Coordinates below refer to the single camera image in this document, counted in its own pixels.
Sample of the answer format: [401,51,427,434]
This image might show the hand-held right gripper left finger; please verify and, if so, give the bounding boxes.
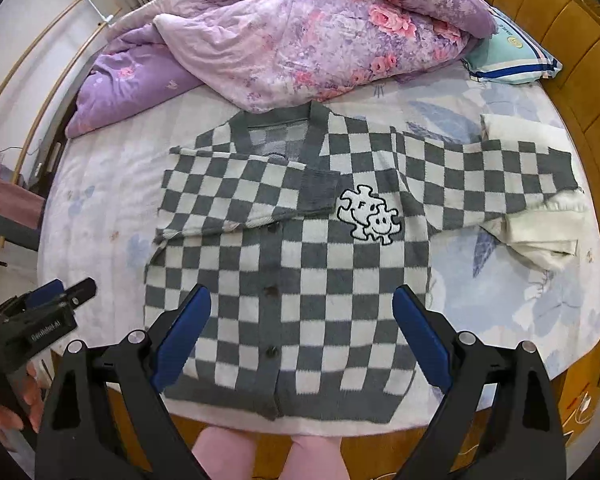
[34,284,213,480]

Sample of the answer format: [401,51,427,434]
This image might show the grey white checkered cardigan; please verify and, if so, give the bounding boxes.
[144,101,583,423]

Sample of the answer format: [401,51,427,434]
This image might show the person's left hand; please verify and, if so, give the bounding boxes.
[0,362,46,443]

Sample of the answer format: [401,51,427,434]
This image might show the white barre bracket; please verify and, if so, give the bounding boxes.
[80,0,116,27]

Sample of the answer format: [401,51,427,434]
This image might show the wooden bed headboard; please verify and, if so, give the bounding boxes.
[450,0,600,341]

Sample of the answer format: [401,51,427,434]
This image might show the cream white garment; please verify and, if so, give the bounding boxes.
[480,114,591,273]

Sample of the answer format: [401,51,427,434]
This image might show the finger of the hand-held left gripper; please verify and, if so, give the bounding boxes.
[29,279,66,310]
[63,277,99,309]

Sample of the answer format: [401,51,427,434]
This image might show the teal striped pillow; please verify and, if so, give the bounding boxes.
[462,10,563,85]

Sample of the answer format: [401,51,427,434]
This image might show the person's pink trousers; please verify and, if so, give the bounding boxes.
[191,427,353,480]

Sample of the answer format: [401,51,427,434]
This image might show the purple floral quilt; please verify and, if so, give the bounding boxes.
[65,0,496,138]

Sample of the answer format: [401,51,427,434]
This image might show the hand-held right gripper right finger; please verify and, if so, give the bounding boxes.
[392,284,568,480]

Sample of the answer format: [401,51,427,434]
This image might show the wooden wall barre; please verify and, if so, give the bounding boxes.
[11,9,122,181]
[0,0,88,121]

